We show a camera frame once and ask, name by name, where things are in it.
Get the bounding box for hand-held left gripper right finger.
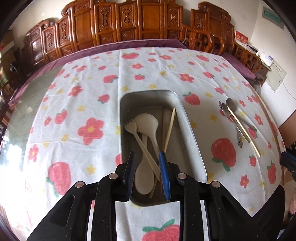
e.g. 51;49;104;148
158;151;269;241

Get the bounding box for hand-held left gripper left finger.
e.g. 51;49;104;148
26;151;136;241

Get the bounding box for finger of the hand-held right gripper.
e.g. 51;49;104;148
279;152;296;173

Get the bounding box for small cream spoon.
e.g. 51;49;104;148
135;134;155;195

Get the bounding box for cream fork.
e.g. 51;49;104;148
124;120;160;181

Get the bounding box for metal rectangular tray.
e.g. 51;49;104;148
120;89;208;207

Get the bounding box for large cream spoon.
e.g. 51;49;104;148
135;113;160;154

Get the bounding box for cream chopstick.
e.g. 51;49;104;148
149;108;176;198

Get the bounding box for brown wooden panel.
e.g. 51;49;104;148
279;115;296;149

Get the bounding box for small silver metal utensil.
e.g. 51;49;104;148
233;123;244;149

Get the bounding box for gold metal chopsticks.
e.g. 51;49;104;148
225;98;261;157

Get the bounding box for metal spoon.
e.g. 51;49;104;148
218;100;257;132

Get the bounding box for strawberry print tablecloth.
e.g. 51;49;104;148
22;46;286;241

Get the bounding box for white electrical panel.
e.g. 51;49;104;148
266;59;287;93

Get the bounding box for wooden side table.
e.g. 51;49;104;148
255;61;272;85

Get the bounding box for purple armchair cushion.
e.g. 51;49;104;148
221;52;256;79

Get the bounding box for white desk phone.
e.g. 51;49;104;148
261;52;274;66

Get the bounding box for red box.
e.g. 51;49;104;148
235;30;248;47

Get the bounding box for carved wooden sofa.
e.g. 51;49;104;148
22;0;192;67

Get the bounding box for carved wooden armchair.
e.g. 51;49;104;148
180;2;263;75

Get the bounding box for cardboard box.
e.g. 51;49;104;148
0;30;14;47

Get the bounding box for green and white wall box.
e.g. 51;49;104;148
262;6;284;29

